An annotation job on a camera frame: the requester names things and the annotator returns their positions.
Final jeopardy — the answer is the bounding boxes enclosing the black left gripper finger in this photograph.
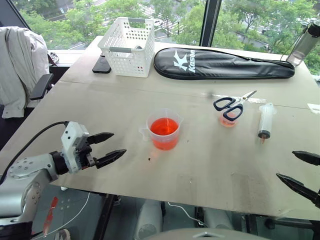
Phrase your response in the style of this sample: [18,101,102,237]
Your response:
[94,148,128,170]
[87,132,115,146]

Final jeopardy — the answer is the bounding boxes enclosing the white thin cable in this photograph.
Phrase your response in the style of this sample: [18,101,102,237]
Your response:
[166,201,209,227]

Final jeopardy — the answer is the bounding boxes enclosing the black window frame post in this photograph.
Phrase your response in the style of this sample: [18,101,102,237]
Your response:
[199,0,223,48]

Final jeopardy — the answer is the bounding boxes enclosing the clear plastic syringe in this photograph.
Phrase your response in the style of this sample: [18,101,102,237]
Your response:
[257,102,276,146]

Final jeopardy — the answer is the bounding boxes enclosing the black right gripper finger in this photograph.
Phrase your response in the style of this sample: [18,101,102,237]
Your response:
[291,150,320,167]
[275,172,320,210]

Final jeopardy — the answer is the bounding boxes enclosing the white rounded cylinder shape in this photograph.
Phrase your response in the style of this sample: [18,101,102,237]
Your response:
[133,199,164,240]
[201,206,234,231]

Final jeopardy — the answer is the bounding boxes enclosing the clear water bottle black lid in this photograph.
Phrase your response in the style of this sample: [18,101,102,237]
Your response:
[285,20,320,67]

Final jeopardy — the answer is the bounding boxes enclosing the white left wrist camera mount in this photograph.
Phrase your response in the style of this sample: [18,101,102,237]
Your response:
[60,121,90,174]

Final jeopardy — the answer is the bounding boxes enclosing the black smartphone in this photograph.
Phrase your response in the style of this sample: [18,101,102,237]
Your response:
[92,52,112,74]

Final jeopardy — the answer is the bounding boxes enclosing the small clear cup red liquid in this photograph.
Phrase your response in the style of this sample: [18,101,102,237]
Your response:
[219,110,241,128]

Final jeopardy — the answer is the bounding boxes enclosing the black office chair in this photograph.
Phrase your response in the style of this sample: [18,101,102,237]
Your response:
[0,51,71,151]

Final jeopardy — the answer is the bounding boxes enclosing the black handled scissors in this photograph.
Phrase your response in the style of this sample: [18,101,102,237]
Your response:
[212,90,258,122]

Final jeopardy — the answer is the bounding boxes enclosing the grey jacket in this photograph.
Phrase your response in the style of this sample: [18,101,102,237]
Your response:
[0,25,50,119]

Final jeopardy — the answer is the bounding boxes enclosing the red plastic object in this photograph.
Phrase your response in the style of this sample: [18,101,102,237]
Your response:
[41,196,60,236]

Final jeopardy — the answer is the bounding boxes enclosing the white perforated plastic basket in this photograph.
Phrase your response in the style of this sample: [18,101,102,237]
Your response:
[97,16,156,79]

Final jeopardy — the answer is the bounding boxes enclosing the black table leg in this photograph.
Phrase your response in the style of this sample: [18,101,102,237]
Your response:
[92,193,122,240]

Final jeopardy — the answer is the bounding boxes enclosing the large clear cup red liquid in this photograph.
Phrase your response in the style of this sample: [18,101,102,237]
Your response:
[138,108,185,151]

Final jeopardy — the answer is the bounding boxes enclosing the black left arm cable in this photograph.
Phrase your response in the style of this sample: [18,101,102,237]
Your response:
[0,121,70,185]

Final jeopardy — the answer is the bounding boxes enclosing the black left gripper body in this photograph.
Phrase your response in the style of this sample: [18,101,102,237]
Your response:
[74,134,98,171]

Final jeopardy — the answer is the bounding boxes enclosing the black racket bag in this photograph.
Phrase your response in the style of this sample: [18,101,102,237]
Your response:
[152,47,296,81]

